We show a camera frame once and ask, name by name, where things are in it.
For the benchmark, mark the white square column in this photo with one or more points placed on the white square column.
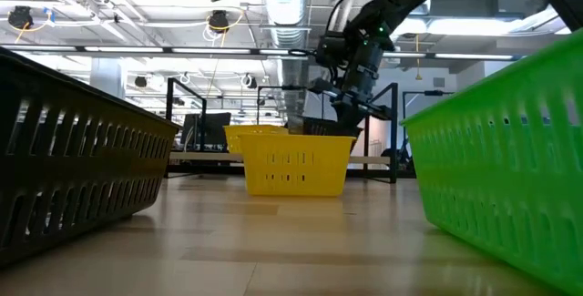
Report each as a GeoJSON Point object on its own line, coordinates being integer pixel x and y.
{"type": "Point", "coordinates": [107, 73]}

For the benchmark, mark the grey vent grille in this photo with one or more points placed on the grey vent grille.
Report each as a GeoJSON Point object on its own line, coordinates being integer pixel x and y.
{"type": "Point", "coordinates": [438, 82]}

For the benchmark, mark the silver round ventilation duct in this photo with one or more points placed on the silver round ventilation duct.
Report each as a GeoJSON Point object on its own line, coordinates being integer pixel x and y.
{"type": "Point", "coordinates": [284, 4]}

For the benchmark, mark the long white light bar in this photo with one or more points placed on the long white light bar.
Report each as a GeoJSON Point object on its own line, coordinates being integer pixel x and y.
{"type": "Point", "coordinates": [123, 49]}

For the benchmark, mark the dark chair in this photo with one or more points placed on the dark chair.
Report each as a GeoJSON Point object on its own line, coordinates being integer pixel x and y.
{"type": "Point", "coordinates": [401, 159]}

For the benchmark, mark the yellow plastic basket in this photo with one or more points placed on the yellow plastic basket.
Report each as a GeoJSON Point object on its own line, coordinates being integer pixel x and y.
{"type": "Point", "coordinates": [255, 129]}
{"type": "Point", "coordinates": [296, 168]}

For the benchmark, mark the wooden shelf with black frame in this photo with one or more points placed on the wooden shelf with black frame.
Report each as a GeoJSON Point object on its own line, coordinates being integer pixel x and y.
{"type": "Point", "coordinates": [205, 156]}

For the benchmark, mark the grey rectangular air duct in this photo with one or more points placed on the grey rectangular air duct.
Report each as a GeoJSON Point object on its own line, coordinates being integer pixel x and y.
{"type": "Point", "coordinates": [464, 3]}

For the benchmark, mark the dark computer monitor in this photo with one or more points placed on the dark computer monitor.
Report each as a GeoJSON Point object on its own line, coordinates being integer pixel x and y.
{"type": "Point", "coordinates": [216, 132]}

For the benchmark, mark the green plastic basket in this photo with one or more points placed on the green plastic basket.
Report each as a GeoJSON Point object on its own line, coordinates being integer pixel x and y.
{"type": "Point", "coordinates": [501, 173]}

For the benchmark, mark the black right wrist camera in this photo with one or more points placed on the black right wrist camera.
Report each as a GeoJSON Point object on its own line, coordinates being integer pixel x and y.
{"type": "Point", "coordinates": [330, 50]}

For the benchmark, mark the black plastic basket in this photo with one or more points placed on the black plastic basket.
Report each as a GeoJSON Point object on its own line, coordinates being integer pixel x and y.
{"type": "Point", "coordinates": [319, 126]}
{"type": "Point", "coordinates": [91, 159]}

